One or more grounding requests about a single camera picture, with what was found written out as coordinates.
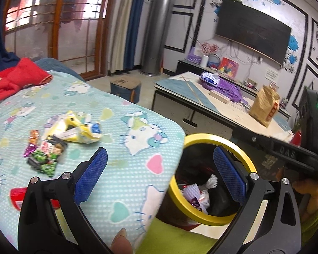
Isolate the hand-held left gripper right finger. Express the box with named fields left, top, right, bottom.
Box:
left=209, top=145, right=303, bottom=254

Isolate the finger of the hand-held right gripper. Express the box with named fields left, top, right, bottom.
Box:
left=232, top=128, right=318, bottom=180

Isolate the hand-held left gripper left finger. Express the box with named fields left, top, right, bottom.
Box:
left=17, top=147, right=114, bottom=254

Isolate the white foam fruit net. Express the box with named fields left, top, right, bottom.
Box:
left=181, top=174, right=218, bottom=209

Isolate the black bin with yellow rim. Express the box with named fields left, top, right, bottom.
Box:
left=156, top=133, right=258, bottom=226

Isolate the person's right hand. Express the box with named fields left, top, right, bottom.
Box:
left=291, top=178, right=318, bottom=223

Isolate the person's left hand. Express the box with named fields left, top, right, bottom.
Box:
left=110, top=228, right=134, bottom=254

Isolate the red cup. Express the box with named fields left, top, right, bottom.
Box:
left=291, top=131, right=303, bottom=146

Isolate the cartoon cat printed bedsheet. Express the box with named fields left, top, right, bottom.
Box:
left=0, top=70, right=186, bottom=254

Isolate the yellow snack packet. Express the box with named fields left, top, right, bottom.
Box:
left=44, top=110, right=103, bottom=145

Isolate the green snack packet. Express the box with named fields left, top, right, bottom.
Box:
left=26, top=135, right=68, bottom=178

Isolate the brown paper bag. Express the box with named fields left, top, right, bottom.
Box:
left=248, top=84, right=281, bottom=127

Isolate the purple candy wrapper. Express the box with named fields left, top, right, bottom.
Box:
left=23, top=142, right=40, bottom=158

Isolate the red snack packet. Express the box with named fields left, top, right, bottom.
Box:
left=10, top=187, right=60, bottom=212

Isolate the white rectangular box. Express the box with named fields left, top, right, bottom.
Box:
left=209, top=90, right=231, bottom=104

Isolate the purple plastic bag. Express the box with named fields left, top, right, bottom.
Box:
left=207, top=75, right=245, bottom=104

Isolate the person's green jacket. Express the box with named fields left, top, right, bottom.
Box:
left=131, top=217, right=220, bottom=254

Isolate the blue square stool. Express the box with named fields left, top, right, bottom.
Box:
left=110, top=75, right=142, bottom=104

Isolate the blue and white packet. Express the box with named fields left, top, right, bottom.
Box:
left=201, top=72, right=219, bottom=86

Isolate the colourful picture card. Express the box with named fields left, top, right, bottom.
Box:
left=218, top=57, right=239, bottom=76

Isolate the black flat television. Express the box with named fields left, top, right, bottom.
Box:
left=215, top=0, right=292, bottom=65

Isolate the dark television cabinet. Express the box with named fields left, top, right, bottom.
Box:
left=176, top=58, right=290, bottom=117

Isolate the red blanket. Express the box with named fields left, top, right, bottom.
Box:
left=0, top=58, right=53, bottom=109

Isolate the purple box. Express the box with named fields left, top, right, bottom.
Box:
left=187, top=46, right=202, bottom=62

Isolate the red twig decoration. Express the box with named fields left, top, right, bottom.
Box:
left=201, top=42, right=220, bottom=55

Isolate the wooden framed glass door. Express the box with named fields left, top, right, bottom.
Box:
left=3, top=0, right=117, bottom=80

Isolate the beige curtain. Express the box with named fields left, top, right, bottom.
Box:
left=106, top=0, right=138, bottom=75

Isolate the blue curtain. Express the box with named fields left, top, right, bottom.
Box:
left=123, top=0, right=149, bottom=70

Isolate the silver cylindrical air conditioner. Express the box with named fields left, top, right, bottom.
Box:
left=140, top=0, right=174, bottom=76

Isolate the navy and beige jacket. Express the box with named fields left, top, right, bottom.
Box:
left=0, top=3, right=20, bottom=72

